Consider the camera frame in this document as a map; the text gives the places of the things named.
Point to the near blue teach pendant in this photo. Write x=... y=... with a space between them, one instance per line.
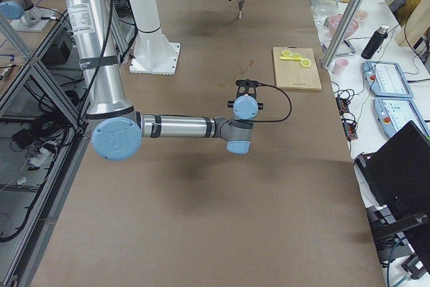
x=393 y=113

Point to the wooden cutting board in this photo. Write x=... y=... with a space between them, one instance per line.
x=289 y=74

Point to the black water bottle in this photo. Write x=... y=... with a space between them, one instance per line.
x=375 y=42

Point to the lemon slice near handle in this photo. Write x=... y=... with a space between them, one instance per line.
x=305 y=63

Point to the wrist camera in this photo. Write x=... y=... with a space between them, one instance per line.
x=246 y=83

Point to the steel double jigger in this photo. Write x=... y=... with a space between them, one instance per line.
x=240 y=9

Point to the blue teach pendant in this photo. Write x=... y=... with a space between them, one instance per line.
x=386 y=79
x=393 y=113

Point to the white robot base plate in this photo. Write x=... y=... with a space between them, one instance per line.
x=154 y=54

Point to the far lemon slice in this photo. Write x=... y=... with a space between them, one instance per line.
x=286 y=53

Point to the pink plastic cup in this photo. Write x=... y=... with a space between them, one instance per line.
x=340 y=66

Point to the far blue teach pendant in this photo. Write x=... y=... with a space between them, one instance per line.
x=386 y=79

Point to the aluminium frame post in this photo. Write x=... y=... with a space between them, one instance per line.
x=337 y=39

